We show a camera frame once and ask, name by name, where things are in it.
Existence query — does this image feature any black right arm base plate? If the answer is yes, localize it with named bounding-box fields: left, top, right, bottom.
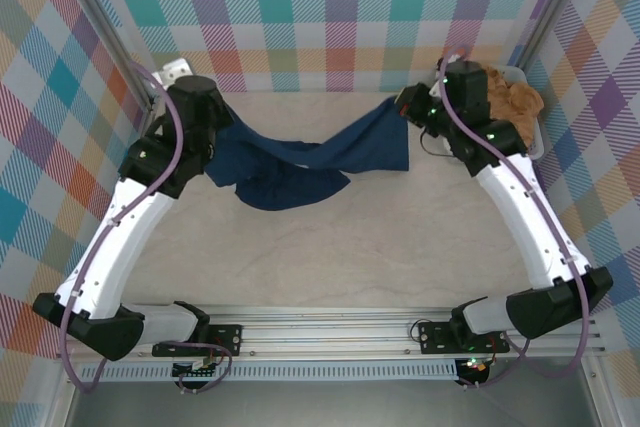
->
left=417, top=321, right=509, bottom=354

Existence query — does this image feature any aluminium frame post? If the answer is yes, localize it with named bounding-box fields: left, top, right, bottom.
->
left=509, top=0, right=596, bottom=78
left=59, top=0, right=161, bottom=116

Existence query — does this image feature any tan t-shirt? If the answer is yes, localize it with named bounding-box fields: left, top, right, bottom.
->
left=482, top=64, right=545, bottom=146

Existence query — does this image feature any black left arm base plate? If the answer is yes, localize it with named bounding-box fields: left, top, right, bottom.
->
left=152, top=324, right=244, bottom=358

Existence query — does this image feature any white slotted cable duct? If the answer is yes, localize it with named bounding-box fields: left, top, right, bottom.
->
left=79, top=359, right=459, bottom=382

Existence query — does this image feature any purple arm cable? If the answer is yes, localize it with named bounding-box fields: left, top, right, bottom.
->
left=59, top=60, right=234, bottom=396
left=437, top=46, right=591, bottom=391

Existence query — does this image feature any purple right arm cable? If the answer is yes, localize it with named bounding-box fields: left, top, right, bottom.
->
left=437, top=46, right=591, bottom=391

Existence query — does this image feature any grey metal base panel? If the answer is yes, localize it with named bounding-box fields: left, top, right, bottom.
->
left=64, top=379, right=601, bottom=427

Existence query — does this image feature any navy blue printed t-shirt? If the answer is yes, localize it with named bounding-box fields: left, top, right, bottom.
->
left=204, top=95, right=410, bottom=212

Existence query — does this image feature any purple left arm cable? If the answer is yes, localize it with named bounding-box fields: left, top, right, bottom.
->
left=59, top=60, right=234, bottom=396

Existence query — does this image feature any thin black right camera cable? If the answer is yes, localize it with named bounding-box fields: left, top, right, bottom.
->
left=418, top=127, right=451, bottom=156

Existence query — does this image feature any white plastic basket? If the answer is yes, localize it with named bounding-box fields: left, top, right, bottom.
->
left=499, top=65, right=546, bottom=162

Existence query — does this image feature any aluminium mounting rail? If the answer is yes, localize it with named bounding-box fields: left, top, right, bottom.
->
left=54, top=304, right=606, bottom=363

